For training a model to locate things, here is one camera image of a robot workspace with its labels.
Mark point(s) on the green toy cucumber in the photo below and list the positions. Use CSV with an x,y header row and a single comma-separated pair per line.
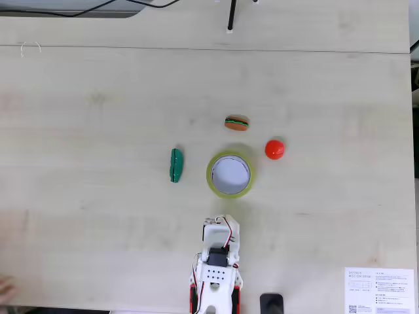
x,y
176,165

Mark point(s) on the person's hand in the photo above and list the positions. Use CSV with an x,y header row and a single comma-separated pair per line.
x,y
5,288

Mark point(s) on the yellow packing tape roll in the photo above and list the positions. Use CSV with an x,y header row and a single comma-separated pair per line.
x,y
230,195

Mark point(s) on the black monitor stand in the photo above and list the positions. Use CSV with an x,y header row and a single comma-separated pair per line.
x,y
271,304

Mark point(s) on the red toy strawberry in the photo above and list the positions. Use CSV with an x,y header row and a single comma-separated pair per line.
x,y
274,150

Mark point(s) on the toy hamburger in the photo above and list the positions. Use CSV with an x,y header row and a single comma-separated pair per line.
x,y
237,126

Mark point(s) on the white printed paper sheet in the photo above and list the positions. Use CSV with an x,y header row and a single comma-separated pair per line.
x,y
379,294

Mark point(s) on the black tripod leg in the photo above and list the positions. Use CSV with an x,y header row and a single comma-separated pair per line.
x,y
231,16

